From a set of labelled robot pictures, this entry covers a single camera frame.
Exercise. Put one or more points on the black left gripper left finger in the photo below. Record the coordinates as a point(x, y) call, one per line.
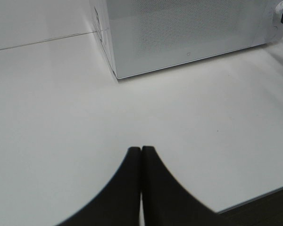
point(118, 203)

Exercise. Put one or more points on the white microwave oven body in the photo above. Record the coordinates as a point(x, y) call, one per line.
point(277, 28)

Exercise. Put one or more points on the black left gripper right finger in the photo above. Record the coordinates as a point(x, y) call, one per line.
point(165, 201)

